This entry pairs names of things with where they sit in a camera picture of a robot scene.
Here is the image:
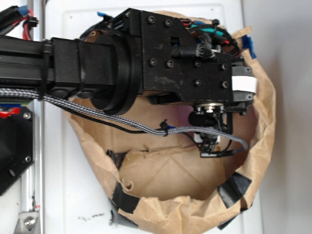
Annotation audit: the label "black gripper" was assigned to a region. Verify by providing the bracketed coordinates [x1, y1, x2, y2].
[107, 9, 256, 114]

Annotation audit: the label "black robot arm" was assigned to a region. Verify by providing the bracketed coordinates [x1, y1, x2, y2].
[0, 9, 257, 115]

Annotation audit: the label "blue tape strip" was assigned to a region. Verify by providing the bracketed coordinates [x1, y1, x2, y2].
[242, 35, 257, 59]

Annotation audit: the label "brown paper bag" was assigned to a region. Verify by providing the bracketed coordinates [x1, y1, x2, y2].
[66, 27, 276, 234]

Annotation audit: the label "black tape patch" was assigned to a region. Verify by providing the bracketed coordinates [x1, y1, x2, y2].
[112, 183, 140, 214]

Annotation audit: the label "grey braided cable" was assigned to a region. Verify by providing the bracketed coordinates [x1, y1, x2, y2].
[0, 88, 249, 155]

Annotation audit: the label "black motor mount plate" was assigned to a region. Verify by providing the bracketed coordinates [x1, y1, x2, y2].
[0, 107, 33, 195]

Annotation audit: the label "aluminium rail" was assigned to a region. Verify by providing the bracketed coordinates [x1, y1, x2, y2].
[14, 0, 46, 234]

